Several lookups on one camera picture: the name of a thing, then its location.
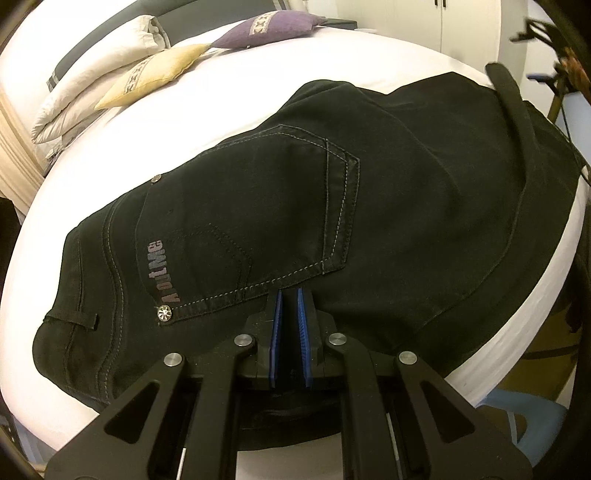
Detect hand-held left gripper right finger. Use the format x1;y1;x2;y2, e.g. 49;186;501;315
295;288;536;480

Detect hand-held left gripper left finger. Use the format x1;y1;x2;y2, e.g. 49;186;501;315
44;290;284;480

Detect black denim pants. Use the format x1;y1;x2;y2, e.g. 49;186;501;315
33;65;583;450

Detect bed with white sheet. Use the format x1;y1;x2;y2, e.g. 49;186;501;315
0;18;591;453

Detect yellow cushion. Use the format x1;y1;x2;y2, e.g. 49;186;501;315
95;44;211;110

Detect purple cushion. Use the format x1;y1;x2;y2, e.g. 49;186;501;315
211;13;326;49

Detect cream curtain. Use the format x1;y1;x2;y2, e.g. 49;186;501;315
0;88;47;213

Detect folded cream duvet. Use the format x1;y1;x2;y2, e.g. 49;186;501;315
31;15;171;153

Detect white wardrobe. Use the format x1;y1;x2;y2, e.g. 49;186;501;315
369;0;509;70

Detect grey padded headboard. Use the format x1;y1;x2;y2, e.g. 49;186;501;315
46;0;185;93

